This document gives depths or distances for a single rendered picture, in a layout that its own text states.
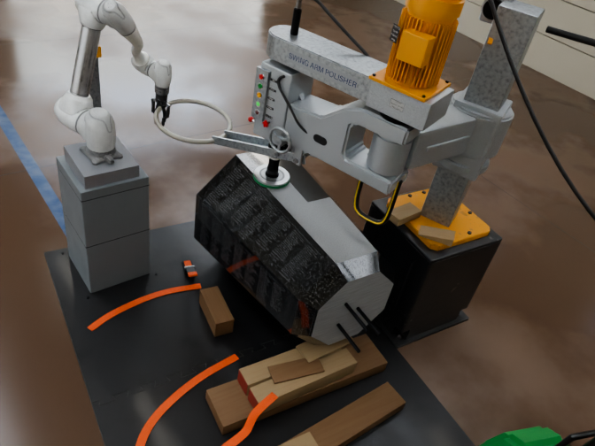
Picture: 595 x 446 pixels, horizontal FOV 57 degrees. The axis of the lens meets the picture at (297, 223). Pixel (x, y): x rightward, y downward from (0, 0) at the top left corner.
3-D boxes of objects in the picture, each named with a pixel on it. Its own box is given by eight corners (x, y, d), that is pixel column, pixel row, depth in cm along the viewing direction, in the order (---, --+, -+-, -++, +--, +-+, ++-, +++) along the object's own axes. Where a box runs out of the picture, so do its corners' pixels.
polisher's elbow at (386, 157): (384, 153, 286) (395, 119, 274) (410, 173, 274) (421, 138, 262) (358, 160, 275) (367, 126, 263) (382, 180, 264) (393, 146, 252)
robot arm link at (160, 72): (174, 85, 339) (159, 76, 343) (176, 62, 329) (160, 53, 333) (162, 90, 332) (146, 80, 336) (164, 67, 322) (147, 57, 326)
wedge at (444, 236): (452, 237, 325) (455, 231, 322) (451, 247, 317) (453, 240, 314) (420, 226, 328) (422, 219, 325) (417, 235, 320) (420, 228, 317)
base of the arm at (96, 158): (96, 169, 303) (96, 161, 300) (78, 149, 314) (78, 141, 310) (127, 161, 314) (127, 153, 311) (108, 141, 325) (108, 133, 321)
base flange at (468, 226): (439, 189, 371) (442, 184, 368) (491, 234, 340) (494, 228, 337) (382, 203, 347) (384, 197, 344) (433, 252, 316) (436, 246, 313)
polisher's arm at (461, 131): (463, 124, 329) (478, 86, 314) (509, 153, 309) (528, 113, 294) (373, 147, 290) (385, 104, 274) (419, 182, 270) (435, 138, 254)
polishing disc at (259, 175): (290, 188, 319) (291, 186, 319) (254, 185, 316) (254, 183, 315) (288, 167, 336) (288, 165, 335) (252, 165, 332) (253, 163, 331)
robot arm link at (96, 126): (100, 157, 303) (98, 122, 289) (76, 142, 309) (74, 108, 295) (122, 145, 315) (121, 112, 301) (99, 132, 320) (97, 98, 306)
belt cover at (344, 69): (443, 121, 259) (455, 89, 249) (420, 139, 242) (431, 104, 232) (284, 50, 296) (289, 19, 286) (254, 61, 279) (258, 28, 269)
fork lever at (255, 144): (320, 154, 309) (320, 146, 306) (300, 166, 295) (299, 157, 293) (230, 135, 346) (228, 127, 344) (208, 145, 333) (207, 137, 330)
